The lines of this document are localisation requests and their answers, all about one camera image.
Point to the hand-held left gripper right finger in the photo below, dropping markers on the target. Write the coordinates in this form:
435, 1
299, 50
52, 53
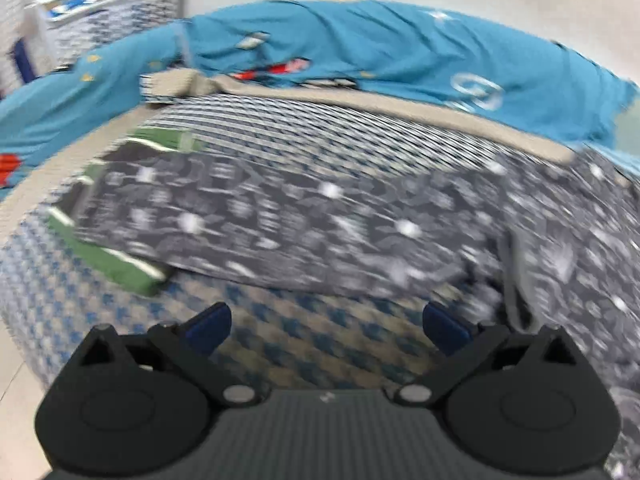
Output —
445, 325

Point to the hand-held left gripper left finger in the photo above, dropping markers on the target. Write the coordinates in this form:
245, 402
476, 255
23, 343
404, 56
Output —
210, 325

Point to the grey doodle-print fleece jacket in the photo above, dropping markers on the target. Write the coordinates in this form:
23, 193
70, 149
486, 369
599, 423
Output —
350, 220

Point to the green striped folded shirt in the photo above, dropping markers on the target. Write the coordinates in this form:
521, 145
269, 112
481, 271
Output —
110, 265

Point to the blue airplane-print cover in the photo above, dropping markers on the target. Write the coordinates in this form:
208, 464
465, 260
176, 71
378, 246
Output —
350, 45

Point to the white plastic basket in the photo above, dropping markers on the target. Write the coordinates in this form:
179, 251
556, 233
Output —
125, 15

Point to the blue and white packet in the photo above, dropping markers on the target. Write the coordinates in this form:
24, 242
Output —
70, 6

